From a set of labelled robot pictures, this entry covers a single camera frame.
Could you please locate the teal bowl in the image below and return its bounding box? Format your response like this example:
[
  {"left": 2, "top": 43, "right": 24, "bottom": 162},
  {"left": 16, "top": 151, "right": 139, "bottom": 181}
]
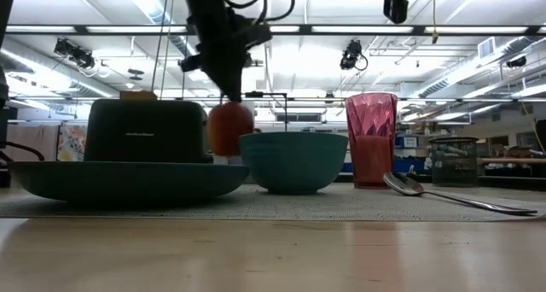
[{"left": 239, "top": 131, "right": 350, "bottom": 196}]

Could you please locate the grey woven placemat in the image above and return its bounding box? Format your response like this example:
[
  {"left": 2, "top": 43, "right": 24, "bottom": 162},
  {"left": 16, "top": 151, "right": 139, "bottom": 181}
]
[{"left": 0, "top": 182, "right": 546, "bottom": 223}]

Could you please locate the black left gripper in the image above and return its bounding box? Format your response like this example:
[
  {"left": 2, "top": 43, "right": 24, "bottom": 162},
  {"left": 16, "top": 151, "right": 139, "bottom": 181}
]
[{"left": 178, "top": 8, "right": 275, "bottom": 102}]

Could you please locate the floral patterned cloth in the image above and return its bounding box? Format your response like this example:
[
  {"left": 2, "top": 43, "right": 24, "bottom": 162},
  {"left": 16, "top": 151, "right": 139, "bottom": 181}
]
[{"left": 57, "top": 124, "right": 88, "bottom": 162}]

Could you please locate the teal plate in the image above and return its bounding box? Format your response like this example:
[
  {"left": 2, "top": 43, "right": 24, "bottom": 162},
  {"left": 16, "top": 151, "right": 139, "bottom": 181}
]
[{"left": 8, "top": 160, "right": 251, "bottom": 204}]

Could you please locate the thick black curved cable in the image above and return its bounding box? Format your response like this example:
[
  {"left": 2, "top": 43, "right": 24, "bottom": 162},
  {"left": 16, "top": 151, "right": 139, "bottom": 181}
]
[{"left": 0, "top": 140, "right": 46, "bottom": 162}]

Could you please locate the white ceiling air vent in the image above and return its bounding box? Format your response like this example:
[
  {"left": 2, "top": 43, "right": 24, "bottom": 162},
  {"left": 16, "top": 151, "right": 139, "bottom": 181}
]
[{"left": 477, "top": 36, "right": 509, "bottom": 60}]

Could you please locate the black mesh pen cup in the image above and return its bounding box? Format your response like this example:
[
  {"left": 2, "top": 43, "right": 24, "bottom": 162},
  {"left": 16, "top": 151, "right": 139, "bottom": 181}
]
[{"left": 429, "top": 137, "right": 479, "bottom": 188}]

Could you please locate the black two-slot toaster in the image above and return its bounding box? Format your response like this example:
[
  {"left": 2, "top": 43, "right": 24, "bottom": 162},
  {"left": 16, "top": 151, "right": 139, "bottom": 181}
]
[{"left": 84, "top": 98, "right": 214, "bottom": 165}]

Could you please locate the black overhead frame beam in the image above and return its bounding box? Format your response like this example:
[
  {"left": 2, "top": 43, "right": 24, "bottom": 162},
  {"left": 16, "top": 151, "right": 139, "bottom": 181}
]
[{"left": 5, "top": 24, "right": 546, "bottom": 37}]

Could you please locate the red faceted plastic cup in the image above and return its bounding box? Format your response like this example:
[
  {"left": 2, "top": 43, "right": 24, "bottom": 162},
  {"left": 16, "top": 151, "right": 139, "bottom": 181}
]
[{"left": 344, "top": 92, "right": 398, "bottom": 190}]

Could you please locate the yellow hanging power cord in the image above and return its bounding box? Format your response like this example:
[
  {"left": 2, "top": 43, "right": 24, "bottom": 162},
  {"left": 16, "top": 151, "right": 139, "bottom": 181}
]
[{"left": 430, "top": 0, "right": 440, "bottom": 45}]

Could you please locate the silver metal spoon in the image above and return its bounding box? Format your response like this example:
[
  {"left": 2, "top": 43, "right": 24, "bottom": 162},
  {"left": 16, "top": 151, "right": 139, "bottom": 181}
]
[{"left": 382, "top": 172, "right": 539, "bottom": 217}]

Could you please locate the black ceiling camera with cable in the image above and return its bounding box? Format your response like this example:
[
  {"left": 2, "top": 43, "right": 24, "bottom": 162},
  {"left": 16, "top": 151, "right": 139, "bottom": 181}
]
[{"left": 339, "top": 38, "right": 369, "bottom": 72}]

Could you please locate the tan hanging cloth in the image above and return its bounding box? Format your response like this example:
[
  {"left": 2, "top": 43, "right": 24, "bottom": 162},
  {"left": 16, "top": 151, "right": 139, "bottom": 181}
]
[{"left": 5, "top": 125, "right": 59, "bottom": 162}]

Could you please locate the wooden workbench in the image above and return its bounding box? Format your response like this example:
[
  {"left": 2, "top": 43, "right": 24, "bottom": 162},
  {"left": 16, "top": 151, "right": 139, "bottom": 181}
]
[{"left": 477, "top": 156, "right": 546, "bottom": 166}]

